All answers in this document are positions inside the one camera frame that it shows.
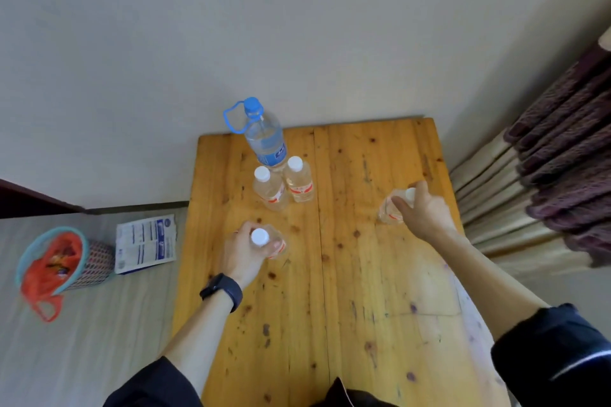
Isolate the person's left hand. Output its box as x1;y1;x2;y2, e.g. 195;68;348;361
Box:
220;220;283;291

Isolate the person's right hand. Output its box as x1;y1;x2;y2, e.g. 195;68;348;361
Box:
391;180;459;244

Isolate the large blue handle water bottle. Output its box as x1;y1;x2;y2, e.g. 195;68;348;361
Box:
223;96;289;172

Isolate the person's right forearm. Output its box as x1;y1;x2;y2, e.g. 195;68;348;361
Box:
429;228;552;341

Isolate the person's left forearm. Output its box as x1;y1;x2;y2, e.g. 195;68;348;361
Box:
161;287;235;396

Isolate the person's black left sleeve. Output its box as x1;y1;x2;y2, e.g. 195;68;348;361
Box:
102;356;204;407

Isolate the person's black sleeve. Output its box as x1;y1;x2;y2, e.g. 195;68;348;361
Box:
102;356;204;407
490;303;611;407

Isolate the person's black shirt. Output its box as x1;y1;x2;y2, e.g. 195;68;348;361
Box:
310;376;400;407

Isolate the person's black right sleeve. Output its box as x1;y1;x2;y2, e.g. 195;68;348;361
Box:
490;303;611;407

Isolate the black smartwatch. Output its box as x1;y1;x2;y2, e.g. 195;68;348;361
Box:
199;273;244;314

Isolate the wooden table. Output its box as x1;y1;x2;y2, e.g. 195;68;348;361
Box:
171;117;512;407

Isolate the white blue printed packet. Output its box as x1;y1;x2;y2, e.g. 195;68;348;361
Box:
114;214;178;275

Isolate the cream and purple curtain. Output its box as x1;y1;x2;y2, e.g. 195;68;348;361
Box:
448;25;611;281

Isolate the blue rim woven basket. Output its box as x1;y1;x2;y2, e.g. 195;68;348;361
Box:
15;226;116;296

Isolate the red plastic bag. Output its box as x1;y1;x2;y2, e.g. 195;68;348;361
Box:
20;231;85;324

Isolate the dark red door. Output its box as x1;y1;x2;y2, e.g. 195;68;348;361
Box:
0;177;87;220

